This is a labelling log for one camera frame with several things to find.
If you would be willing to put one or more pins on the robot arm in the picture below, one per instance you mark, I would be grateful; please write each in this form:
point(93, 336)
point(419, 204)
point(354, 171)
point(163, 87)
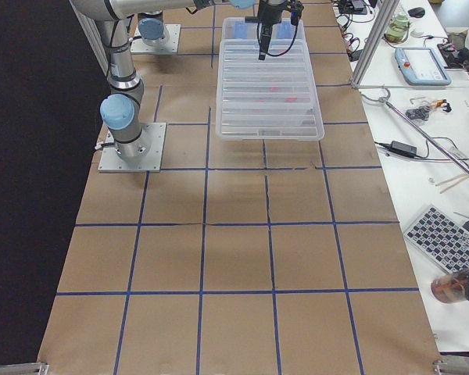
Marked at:
point(120, 110)

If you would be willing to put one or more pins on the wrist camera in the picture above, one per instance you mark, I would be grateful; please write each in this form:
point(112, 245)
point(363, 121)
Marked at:
point(295, 7)

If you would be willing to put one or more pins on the aluminium frame post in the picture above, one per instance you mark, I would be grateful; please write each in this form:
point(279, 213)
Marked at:
point(379, 27)

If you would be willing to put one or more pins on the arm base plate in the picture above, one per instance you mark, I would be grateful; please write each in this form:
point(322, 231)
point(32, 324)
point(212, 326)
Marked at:
point(166, 45)
point(144, 154)

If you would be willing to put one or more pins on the orange bottle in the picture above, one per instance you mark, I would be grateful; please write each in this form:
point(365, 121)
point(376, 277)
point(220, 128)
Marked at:
point(452, 288)

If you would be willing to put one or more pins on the brown paper table cover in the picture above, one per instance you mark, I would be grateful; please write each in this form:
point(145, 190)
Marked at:
point(241, 257)

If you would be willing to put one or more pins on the teach pendant tablet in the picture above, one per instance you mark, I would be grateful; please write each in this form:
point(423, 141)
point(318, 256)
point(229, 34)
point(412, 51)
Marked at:
point(421, 67)

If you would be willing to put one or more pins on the calibration checker board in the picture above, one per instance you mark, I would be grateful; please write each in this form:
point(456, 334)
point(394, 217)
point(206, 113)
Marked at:
point(443, 241)

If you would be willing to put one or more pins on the black power adapter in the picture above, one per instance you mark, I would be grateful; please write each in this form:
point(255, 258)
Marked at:
point(403, 149)

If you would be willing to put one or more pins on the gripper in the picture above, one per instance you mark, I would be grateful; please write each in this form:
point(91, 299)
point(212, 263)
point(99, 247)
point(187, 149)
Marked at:
point(266, 15)

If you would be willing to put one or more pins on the clear plastic box lid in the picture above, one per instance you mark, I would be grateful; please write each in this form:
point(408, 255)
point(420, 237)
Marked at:
point(275, 98)

